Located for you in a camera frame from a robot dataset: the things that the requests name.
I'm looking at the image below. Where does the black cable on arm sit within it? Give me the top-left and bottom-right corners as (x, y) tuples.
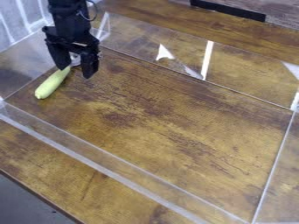
(79, 0), (100, 22)

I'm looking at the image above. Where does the clear acrylic enclosure wall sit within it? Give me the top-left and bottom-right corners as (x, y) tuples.
(0, 0), (299, 224)

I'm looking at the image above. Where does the green handled metal spoon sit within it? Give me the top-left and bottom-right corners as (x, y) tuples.
(33, 53), (83, 101)

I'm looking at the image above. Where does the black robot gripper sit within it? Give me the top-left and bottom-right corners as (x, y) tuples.
(41, 26), (99, 79)

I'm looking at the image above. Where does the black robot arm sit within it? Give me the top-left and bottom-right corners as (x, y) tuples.
(41, 0), (100, 79)

